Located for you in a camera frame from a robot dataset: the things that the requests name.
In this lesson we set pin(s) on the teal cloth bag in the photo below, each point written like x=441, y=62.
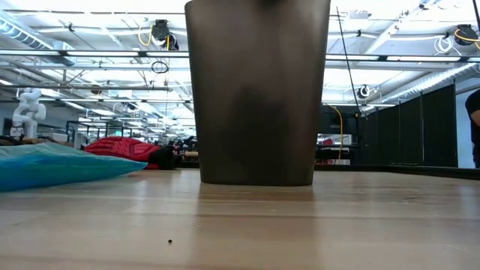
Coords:
x=48, y=167

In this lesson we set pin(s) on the black partition wall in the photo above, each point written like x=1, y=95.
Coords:
x=408, y=131

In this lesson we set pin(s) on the person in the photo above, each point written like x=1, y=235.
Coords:
x=474, y=108

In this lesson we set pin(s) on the silver ceiling duct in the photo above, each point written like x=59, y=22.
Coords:
x=26, y=39
x=431, y=80

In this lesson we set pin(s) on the red and black glove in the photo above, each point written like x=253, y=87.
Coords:
x=120, y=148

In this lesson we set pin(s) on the dark background cabinet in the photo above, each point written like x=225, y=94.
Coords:
x=337, y=120

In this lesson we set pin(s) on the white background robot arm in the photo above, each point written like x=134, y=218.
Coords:
x=28, y=108

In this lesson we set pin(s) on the dark brown trash bin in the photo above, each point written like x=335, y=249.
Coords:
x=258, y=112

